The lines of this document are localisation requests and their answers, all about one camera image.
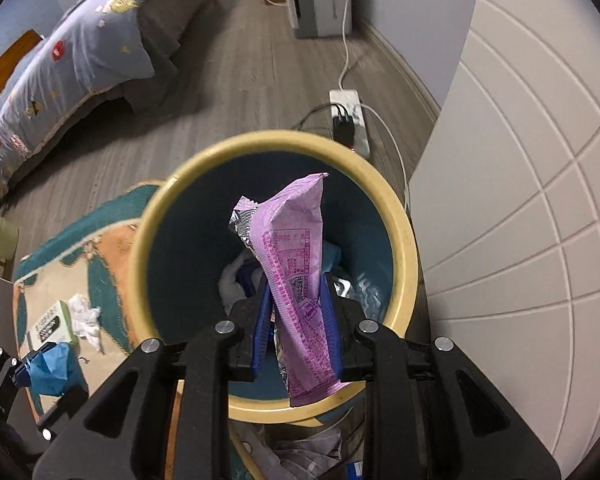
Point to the bed with blue quilt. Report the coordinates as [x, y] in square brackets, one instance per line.
[100, 49]

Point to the clear plastic wrapper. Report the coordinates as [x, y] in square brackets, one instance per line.
[364, 291]

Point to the teal and orange patterned mat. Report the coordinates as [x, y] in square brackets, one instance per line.
[90, 258]

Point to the green white small box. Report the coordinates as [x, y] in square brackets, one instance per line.
[54, 325]

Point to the blue face mask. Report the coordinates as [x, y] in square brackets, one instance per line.
[52, 370]

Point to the wooden headboard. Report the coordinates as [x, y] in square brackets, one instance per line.
[14, 54]

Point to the white crumpled tissue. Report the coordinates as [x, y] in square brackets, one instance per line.
[85, 320]

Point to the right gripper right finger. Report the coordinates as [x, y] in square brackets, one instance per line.
[430, 413]

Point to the purple snack wrapper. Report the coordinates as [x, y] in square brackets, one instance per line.
[285, 234]

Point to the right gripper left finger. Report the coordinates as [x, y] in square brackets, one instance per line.
[164, 411]

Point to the white power strip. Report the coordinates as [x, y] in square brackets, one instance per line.
[348, 123]

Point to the yellow and teal trash bin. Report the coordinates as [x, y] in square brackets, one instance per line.
[188, 268]

